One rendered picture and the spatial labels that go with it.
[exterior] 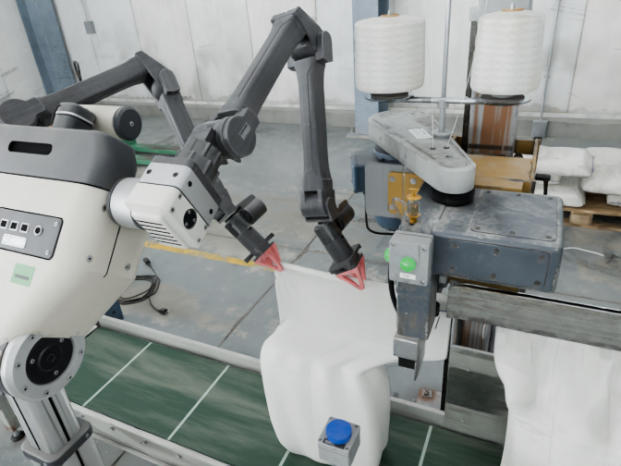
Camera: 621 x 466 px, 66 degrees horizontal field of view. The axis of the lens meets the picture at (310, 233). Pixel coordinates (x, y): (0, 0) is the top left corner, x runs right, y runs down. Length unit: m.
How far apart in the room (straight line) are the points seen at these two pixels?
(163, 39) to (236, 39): 1.29
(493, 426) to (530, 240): 0.96
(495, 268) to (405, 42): 0.53
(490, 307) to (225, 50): 6.47
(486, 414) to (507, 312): 0.62
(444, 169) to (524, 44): 0.29
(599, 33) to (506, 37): 4.95
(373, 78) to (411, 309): 0.52
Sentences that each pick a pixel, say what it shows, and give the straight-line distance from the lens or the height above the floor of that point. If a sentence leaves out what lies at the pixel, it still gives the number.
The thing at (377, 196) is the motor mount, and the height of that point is 1.22.
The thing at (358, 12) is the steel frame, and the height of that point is 1.43.
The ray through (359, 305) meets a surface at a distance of 1.29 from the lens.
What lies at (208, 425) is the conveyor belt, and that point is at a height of 0.38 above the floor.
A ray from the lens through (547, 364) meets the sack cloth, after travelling 1.28.
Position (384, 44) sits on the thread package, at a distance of 1.13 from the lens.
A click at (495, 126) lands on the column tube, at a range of 1.36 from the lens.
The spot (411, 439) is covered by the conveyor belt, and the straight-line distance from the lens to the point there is 1.78.
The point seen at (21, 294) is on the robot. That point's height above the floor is 1.34.
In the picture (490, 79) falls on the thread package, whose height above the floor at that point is 1.56.
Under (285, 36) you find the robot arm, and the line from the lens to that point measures 1.11.
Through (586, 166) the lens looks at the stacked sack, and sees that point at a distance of 3.92.
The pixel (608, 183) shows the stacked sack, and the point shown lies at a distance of 3.99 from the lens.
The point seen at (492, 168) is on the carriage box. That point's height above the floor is 1.33.
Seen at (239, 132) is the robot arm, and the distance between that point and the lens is 0.90.
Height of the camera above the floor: 1.77
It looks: 28 degrees down
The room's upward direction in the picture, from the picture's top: 5 degrees counter-clockwise
